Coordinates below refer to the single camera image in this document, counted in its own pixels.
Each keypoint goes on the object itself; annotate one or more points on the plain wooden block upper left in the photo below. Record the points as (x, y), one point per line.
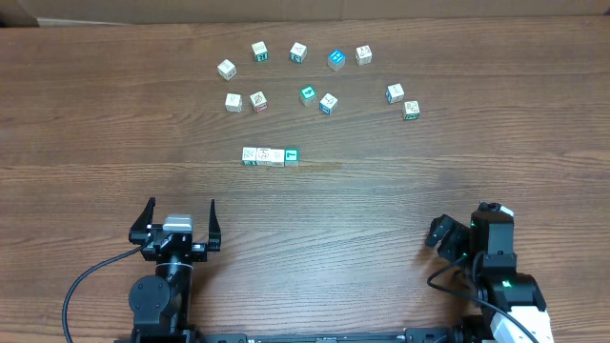
(227, 69)

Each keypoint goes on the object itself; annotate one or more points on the wooden block with red print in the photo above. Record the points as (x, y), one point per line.
(277, 158)

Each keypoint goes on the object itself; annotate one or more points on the block with green J side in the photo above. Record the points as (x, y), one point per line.
(298, 52)

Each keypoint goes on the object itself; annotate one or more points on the wooden block with animal drawing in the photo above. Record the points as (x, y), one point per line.
(364, 55)

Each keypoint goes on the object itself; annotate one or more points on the green 7 top block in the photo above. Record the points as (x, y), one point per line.
(291, 157)

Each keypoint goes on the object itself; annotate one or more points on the blue H top block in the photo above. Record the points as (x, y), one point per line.
(336, 60)

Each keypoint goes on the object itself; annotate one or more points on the block with green bottom side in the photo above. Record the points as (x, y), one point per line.
(411, 110)

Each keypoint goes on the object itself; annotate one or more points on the green 4 top block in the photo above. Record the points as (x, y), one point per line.
(307, 95)

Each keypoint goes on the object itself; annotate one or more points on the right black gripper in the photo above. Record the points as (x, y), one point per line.
(457, 235)

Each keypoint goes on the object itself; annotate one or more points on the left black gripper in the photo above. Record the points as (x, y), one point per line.
(139, 232)

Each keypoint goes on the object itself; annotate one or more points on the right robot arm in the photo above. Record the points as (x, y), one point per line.
(483, 270)

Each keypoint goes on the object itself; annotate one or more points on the block with green R side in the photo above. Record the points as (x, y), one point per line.
(260, 51)

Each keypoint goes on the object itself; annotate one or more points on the block with red Y side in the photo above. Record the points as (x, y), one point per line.
(259, 101)

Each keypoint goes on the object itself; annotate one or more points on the wooden block with engraved drawing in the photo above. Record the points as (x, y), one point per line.
(233, 102)

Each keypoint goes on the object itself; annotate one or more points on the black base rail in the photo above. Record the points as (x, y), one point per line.
(413, 335)

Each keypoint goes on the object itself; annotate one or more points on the blue X top block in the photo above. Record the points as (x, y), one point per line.
(263, 156)

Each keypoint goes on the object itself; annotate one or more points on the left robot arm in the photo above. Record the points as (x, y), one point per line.
(160, 302)

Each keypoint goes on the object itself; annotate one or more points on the block with blue left side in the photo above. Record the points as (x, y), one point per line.
(394, 93)

